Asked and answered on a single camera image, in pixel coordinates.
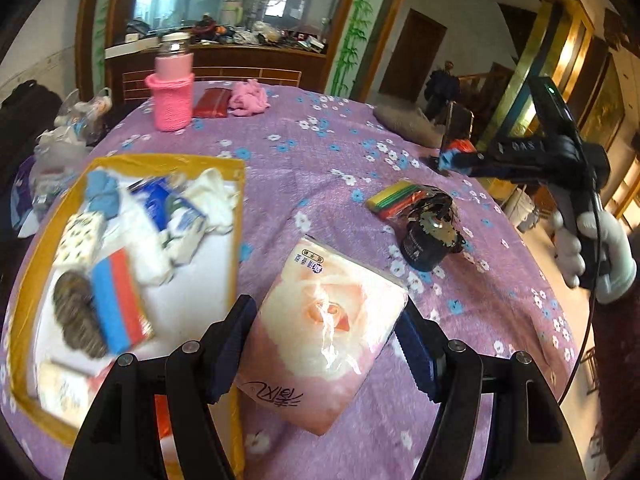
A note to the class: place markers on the blue red white pack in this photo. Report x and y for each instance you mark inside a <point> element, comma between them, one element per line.
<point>120,305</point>

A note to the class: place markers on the white plastic bucket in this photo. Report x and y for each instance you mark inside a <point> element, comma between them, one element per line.
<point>520,212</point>

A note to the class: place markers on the yellow cardboard box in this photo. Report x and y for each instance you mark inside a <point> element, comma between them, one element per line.
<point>165,161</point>

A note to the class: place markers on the brown wooden door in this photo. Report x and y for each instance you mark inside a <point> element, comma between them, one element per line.
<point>410,60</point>

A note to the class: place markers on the dark hanging coat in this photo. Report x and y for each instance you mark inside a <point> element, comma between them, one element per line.
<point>442,92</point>

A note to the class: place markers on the pink rose tissue pack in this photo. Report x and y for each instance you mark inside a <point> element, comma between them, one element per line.
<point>320,330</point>

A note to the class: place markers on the purple floral blanket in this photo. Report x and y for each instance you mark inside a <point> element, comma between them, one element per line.
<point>310,160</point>

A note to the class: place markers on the wooden chair back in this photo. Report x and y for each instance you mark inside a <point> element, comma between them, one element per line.
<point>135,85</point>

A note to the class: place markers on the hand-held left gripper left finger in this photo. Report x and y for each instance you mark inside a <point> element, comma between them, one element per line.
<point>232,350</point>

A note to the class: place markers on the blue cloth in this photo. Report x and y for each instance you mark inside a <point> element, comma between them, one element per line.
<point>102,192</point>

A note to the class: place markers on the small orange fabric piece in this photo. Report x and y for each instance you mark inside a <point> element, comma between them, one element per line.
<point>462,146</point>

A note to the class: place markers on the brown knitted cloth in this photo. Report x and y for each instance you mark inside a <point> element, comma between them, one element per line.
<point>405,122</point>

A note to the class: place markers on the pile of clutter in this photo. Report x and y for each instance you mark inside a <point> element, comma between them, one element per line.
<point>225,32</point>

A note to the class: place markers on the grey knitted sock pair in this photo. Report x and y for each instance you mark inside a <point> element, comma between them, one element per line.
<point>75,315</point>

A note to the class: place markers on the pink fluffy cloth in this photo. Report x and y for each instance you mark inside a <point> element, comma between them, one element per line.
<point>247,97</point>

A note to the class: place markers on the cream tissue pack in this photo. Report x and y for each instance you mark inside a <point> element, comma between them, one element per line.
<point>62,390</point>

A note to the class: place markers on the black bag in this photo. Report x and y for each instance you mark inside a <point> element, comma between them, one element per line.
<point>25,115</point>

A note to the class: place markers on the lemon print tissue pack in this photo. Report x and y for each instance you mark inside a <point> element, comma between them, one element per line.
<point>80,237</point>

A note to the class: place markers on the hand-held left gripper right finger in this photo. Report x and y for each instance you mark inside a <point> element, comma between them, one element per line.
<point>417,355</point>

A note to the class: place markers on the crumpled white cloth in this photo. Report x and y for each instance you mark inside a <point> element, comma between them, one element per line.
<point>215,195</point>

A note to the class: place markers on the clear plastic bags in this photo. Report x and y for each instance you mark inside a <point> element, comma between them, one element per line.
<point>75,120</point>

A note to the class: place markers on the pink knit-sleeved bottle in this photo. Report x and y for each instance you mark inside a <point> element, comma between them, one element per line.
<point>172,105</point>

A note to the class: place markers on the person's right hand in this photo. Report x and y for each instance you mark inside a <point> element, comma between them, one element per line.
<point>617,250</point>

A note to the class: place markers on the person's right forearm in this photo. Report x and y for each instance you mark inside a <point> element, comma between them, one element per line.
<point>620,385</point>

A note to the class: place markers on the rainbow striped packet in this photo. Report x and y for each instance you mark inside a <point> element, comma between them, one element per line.
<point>392,197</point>

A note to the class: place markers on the bamboo wall painting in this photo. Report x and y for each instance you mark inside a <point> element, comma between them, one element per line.
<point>357,25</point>

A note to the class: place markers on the black cylindrical motor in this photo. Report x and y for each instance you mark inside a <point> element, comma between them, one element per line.
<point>425,250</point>

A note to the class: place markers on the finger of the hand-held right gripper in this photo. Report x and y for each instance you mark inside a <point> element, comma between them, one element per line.
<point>460,160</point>
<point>462,170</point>

